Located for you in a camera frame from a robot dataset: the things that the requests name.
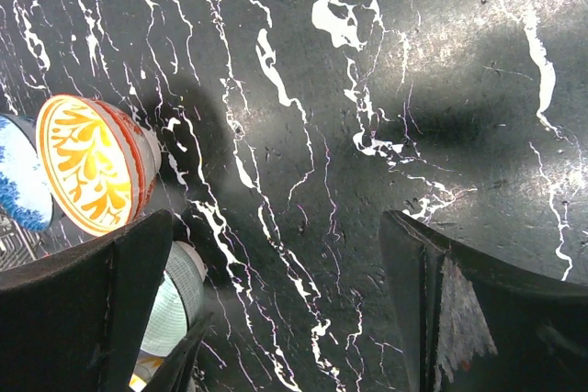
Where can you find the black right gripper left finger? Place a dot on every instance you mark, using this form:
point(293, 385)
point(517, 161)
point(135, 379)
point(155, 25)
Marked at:
point(74, 320)

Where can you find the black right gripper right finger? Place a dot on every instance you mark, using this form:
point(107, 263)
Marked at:
point(471, 322)

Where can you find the pale green ceramic bowl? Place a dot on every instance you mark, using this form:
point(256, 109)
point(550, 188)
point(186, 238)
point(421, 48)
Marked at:
point(179, 300)

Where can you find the orange leaf patterned bowl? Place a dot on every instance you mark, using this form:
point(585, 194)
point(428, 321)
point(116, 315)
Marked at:
point(101, 165)

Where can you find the yellow star patterned bowl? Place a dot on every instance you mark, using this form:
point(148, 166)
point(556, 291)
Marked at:
point(144, 370)

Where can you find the blue patterned bowl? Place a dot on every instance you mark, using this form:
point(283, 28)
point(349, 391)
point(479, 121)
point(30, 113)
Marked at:
point(25, 193)

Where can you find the grey wire dish rack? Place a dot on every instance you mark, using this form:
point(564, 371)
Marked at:
point(18, 246)

